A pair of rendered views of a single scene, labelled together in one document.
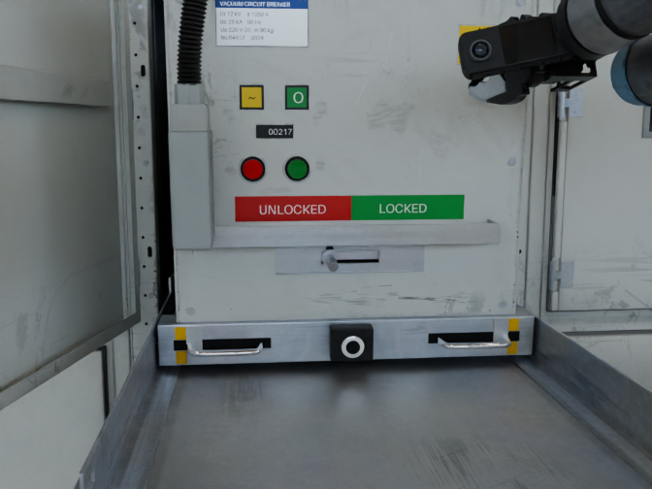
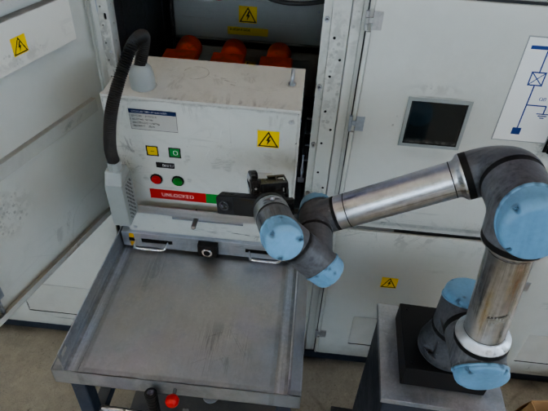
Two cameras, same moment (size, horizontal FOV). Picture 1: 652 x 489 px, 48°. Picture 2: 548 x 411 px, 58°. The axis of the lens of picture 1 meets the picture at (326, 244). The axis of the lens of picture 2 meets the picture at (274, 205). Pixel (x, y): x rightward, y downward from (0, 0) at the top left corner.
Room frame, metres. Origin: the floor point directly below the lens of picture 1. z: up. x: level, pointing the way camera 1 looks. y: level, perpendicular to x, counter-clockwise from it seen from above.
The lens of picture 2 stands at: (-0.03, -0.40, 1.93)
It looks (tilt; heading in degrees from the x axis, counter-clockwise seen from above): 39 degrees down; 9
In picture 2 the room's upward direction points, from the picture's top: 3 degrees clockwise
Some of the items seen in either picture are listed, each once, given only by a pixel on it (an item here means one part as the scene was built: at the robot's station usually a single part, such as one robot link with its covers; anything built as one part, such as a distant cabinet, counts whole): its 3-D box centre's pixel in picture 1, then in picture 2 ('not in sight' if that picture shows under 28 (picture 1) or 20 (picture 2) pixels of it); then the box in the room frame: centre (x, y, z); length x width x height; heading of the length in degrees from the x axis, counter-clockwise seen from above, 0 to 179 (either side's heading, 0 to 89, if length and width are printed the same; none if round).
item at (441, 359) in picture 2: not in sight; (451, 335); (0.84, -0.75, 0.87); 0.15 x 0.15 x 0.10
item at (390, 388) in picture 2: not in sight; (435, 356); (0.86, -0.74, 0.74); 0.32 x 0.32 x 0.02; 3
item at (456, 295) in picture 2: not in sight; (464, 308); (0.83, -0.75, 0.99); 0.13 x 0.12 x 0.14; 6
